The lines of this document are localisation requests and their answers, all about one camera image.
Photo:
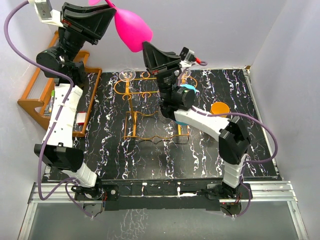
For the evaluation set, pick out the blue plastic wine glass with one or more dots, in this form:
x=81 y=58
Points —
x=188 y=86

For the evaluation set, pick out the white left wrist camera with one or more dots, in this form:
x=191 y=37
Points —
x=45 y=12

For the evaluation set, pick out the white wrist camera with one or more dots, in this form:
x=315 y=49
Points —
x=188 y=58
x=45 y=12

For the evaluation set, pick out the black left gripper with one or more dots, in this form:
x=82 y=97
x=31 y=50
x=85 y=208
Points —
x=92 y=21

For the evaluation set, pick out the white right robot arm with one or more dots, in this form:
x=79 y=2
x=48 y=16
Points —
x=177 y=104

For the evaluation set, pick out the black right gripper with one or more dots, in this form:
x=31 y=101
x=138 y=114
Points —
x=160 y=64

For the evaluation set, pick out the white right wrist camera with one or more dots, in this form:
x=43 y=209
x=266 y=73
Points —
x=188 y=58

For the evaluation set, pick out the gold wire wine glass rack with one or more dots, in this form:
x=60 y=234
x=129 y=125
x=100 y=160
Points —
x=144 y=121

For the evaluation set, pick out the orange wooden tiered shelf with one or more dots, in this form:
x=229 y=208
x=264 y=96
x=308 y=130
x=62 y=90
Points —
x=37 y=94

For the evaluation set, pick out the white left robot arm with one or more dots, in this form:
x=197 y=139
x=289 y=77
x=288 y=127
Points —
x=56 y=149

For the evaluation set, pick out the green capped marker pen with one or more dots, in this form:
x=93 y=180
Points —
x=52 y=99

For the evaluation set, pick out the small red white box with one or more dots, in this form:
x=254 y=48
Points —
x=81 y=118

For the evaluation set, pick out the orange plastic wine glass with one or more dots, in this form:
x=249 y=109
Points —
x=219 y=108

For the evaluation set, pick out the pink plastic wine glass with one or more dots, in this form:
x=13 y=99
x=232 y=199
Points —
x=131 y=28

